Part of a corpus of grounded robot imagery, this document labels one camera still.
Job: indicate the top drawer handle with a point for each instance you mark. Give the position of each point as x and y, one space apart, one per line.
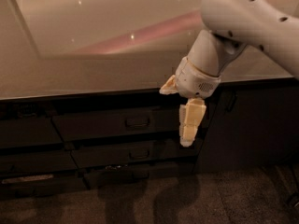
137 122

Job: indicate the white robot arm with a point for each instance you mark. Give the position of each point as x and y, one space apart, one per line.
229 26

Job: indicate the dark top drawer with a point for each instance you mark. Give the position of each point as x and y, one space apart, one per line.
110 123

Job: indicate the dark left cabinet drawers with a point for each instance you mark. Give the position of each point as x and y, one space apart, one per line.
35 161

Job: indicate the middle drawer handle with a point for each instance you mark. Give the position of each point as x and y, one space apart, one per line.
139 154

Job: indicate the dark middle drawer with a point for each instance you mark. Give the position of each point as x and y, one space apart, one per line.
153 150

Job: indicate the drawer handle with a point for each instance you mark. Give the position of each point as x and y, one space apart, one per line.
139 154
137 122

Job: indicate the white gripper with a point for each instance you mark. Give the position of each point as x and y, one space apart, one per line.
194 80

